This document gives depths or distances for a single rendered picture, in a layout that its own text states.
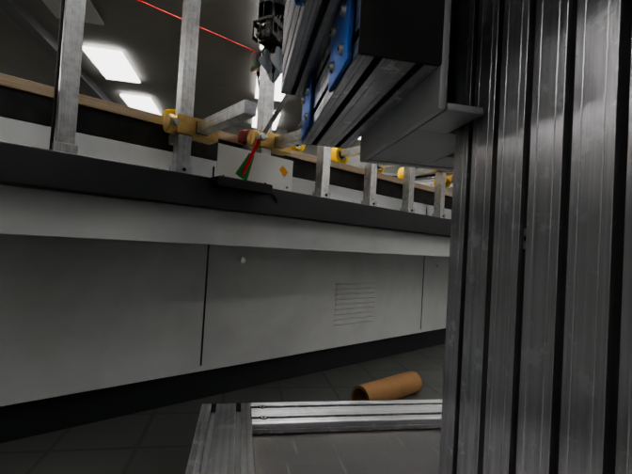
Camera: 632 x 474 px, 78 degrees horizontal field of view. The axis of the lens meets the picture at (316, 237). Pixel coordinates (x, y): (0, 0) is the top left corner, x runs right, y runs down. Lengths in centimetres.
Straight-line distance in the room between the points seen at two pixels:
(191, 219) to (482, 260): 82
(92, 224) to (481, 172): 84
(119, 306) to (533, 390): 109
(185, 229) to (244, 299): 44
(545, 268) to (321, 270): 132
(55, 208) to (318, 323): 106
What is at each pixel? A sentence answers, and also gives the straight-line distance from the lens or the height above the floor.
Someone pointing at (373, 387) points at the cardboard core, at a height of 7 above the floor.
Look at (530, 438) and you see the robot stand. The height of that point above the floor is 38.
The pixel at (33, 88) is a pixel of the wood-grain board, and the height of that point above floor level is 88.
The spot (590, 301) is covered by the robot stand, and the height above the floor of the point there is 50.
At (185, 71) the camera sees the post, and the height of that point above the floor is 97.
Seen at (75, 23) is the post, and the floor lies 98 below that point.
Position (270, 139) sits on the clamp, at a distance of 122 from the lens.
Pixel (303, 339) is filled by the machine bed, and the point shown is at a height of 15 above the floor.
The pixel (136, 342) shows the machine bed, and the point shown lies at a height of 22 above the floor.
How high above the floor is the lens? 53
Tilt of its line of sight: 1 degrees up
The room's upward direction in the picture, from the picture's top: 3 degrees clockwise
